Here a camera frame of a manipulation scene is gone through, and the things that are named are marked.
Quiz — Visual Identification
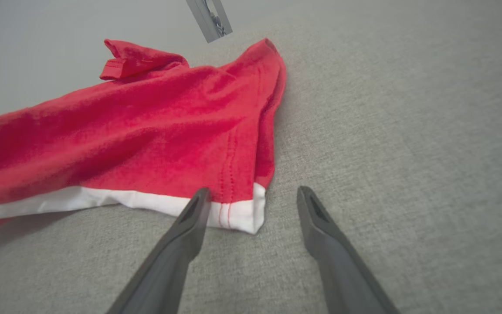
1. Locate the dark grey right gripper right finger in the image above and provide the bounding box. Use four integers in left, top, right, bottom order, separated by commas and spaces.
297, 186, 400, 314

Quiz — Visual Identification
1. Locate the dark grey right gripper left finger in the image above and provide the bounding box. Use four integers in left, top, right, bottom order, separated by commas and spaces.
106, 188, 211, 314

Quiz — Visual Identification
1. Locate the red jersey with white trim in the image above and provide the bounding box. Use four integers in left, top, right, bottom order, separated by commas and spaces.
0, 38, 287, 236

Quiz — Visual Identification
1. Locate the grey metal frame post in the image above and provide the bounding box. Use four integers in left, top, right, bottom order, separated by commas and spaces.
186, 0, 233, 44

